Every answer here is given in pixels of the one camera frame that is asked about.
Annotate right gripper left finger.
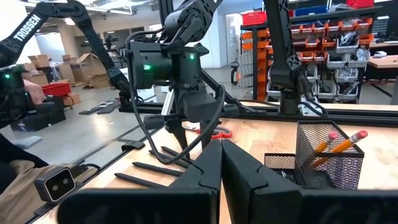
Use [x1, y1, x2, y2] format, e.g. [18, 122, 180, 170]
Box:
[57, 139, 223, 224]

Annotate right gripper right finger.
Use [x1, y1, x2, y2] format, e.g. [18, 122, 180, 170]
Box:
[222, 139, 398, 224]

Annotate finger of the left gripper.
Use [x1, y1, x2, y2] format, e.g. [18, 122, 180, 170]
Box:
[143, 114, 190, 160]
[200, 105, 240, 151]

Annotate red-handled scissors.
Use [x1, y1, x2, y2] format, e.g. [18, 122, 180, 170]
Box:
[182, 124, 233, 140]

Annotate black pen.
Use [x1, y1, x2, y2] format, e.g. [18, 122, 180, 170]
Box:
[132, 161, 184, 177]
[114, 172, 169, 189]
[160, 146, 195, 164]
[148, 149, 193, 169]

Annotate black mesh desk organizer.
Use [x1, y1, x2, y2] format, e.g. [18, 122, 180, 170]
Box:
[263, 120, 365, 190]

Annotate orange pencil with pink eraser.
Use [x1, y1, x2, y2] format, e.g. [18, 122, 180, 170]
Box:
[306, 131, 339, 170]
[310, 129, 369, 169]

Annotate black floor mat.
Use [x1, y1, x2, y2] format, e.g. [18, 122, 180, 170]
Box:
[78, 101, 121, 116]

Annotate red plastic bin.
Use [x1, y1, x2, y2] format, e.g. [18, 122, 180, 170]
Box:
[241, 11, 268, 26]
[41, 82, 73, 97]
[346, 0, 375, 9]

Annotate cardboard box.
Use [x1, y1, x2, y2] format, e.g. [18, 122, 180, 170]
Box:
[27, 54, 51, 68]
[55, 63, 76, 84]
[63, 92, 82, 107]
[75, 52, 110, 88]
[24, 70, 50, 86]

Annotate shelf rack with parts bins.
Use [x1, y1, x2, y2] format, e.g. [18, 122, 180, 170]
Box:
[241, 6, 374, 102]

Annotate blue storage bin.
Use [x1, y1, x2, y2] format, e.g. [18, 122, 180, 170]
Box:
[294, 5, 328, 17]

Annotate person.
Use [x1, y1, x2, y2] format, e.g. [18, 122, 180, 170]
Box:
[0, 133, 96, 224]

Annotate black equipment case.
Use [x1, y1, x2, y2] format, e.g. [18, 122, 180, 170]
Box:
[11, 96, 67, 132]

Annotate grey floor pad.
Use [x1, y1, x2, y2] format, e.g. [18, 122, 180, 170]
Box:
[11, 135, 44, 150]

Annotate person's hand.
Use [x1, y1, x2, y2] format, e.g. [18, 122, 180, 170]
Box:
[23, 79, 45, 106]

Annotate wooden workbench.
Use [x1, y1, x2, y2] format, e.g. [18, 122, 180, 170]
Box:
[368, 55, 398, 70]

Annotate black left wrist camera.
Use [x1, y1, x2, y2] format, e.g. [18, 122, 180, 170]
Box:
[182, 90, 219, 123]

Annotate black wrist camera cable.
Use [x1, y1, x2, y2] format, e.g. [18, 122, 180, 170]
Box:
[128, 30, 226, 166]

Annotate grey table-level camera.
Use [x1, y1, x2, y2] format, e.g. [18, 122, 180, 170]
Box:
[33, 165, 77, 205]

